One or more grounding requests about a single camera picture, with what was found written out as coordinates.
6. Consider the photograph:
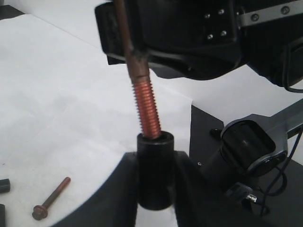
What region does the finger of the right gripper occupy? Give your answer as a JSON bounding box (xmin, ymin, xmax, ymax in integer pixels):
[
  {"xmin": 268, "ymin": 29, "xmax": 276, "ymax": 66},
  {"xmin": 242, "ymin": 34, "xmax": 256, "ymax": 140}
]
[{"xmin": 94, "ymin": 0, "xmax": 134, "ymax": 66}]

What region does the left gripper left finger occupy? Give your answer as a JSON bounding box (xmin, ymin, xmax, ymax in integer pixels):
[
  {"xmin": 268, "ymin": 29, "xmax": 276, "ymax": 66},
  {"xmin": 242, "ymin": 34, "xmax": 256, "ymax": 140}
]
[{"xmin": 53, "ymin": 152, "xmax": 139, "ymax": 227}]

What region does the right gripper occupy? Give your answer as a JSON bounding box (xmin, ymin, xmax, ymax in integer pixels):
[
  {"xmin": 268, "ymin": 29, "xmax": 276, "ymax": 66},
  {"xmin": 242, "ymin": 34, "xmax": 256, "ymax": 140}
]
[{"xmin": 135, "ymin": 0, "xmax": 249, "ymax": 81}]

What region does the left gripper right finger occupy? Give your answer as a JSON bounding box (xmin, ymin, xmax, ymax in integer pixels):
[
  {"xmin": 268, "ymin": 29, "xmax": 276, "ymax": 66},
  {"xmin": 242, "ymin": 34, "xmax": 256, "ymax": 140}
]
[{"xmin": 173, "ymin": 150, "xmax": 247, "ymax": 227}]

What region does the copper threaded bolt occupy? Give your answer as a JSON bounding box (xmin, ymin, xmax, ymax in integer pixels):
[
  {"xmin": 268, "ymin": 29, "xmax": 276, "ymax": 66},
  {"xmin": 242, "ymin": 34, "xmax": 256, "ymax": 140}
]
[
  {"xmin": 113, "ymin": 0, "xmax": 162, "ymax": 140},
  {"xmin": 32, "ymin": 176, "xmax": 71, "ymax": 220}
]

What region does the black cable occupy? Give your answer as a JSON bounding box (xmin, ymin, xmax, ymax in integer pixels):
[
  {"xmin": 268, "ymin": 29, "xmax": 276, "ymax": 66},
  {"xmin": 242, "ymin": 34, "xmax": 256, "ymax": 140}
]
[
  {"xmin": 257, "ymin": 129, "xmax": 303, "ymax": 216},
  {"xmin": 284, "ymin": 85, "xmax": 303, "ymax": 94}
]

